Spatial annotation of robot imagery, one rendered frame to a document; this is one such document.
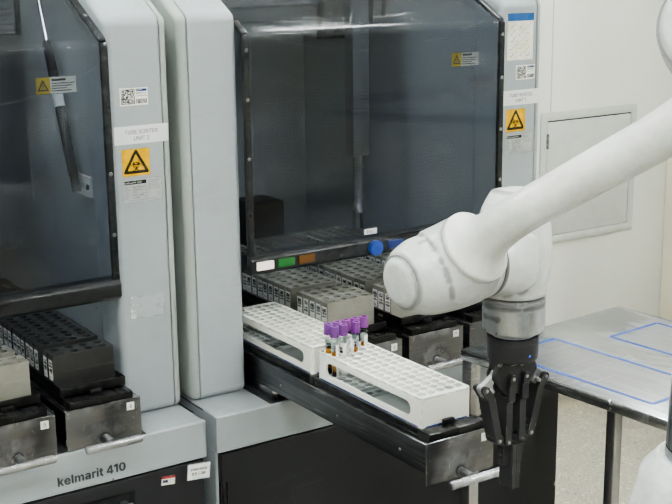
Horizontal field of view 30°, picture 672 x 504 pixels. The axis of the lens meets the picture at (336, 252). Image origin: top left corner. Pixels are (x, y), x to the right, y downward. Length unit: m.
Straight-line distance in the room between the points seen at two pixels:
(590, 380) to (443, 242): 0.66
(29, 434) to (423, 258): 0.80
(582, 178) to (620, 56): 2.89
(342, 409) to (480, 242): 0.61
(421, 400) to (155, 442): 0.51
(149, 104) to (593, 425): 2.46
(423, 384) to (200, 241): 0.50
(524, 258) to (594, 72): 2.67
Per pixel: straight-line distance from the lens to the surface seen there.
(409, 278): 1.61
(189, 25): 2.21
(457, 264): 1.61
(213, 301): 2.30
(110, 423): 2.17
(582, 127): 4.36
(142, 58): 2.17
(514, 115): 2.65
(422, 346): 2.48
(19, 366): 2.16
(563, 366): 2.27
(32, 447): 2.13
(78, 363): 2.20
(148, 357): 2.27
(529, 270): 1.75
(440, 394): 1.98
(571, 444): 4.11
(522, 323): 1.79
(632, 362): 2.31
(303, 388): 2.22
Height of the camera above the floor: 1.55
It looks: 14 degrees down
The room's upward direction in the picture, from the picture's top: 1 degrees counter-clockwise
